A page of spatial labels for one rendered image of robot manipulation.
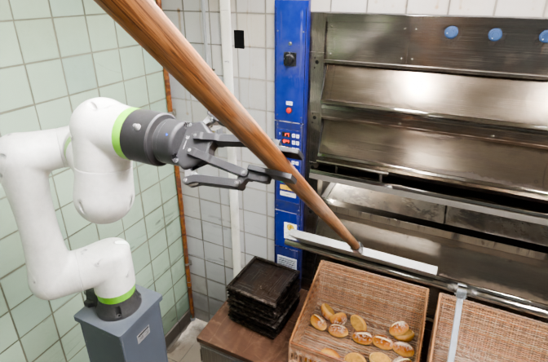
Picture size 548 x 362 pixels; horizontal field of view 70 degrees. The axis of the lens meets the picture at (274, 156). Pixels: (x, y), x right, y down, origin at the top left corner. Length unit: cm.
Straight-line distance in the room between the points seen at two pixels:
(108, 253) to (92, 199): 60
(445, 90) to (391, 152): 35
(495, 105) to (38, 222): 161
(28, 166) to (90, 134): 47
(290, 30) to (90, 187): 127
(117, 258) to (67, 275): 14
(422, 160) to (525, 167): 38
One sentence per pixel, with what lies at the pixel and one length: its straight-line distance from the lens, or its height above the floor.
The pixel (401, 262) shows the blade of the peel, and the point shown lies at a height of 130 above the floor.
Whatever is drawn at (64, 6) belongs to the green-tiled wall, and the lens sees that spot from 185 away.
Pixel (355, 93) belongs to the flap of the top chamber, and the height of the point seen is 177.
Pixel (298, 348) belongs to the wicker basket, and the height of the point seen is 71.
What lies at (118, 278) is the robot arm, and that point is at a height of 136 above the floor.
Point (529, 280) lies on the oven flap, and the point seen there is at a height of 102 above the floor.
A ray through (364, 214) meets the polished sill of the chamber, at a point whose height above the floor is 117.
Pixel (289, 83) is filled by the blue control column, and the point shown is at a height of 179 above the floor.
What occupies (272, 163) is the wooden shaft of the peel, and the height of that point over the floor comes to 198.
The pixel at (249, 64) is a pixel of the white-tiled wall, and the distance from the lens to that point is 197.
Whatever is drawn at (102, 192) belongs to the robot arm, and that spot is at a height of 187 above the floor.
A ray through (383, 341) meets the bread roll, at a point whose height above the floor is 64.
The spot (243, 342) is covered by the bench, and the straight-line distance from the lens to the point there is 217.
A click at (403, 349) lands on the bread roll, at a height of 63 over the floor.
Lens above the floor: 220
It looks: 23 degrees down
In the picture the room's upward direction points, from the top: straight up
